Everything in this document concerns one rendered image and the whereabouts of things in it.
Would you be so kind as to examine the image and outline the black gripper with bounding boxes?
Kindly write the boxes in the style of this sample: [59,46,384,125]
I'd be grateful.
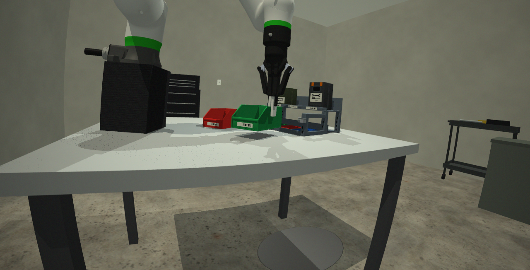
[257,44,294,117]

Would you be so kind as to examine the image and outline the green bin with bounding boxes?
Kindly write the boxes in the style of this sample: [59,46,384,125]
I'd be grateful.
[231,104,282,131]

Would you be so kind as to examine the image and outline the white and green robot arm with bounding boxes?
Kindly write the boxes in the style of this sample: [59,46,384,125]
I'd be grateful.
[84,0,295,68]

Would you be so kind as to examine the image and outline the red bin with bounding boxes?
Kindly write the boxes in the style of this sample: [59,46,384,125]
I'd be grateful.
[203,108,237,129]

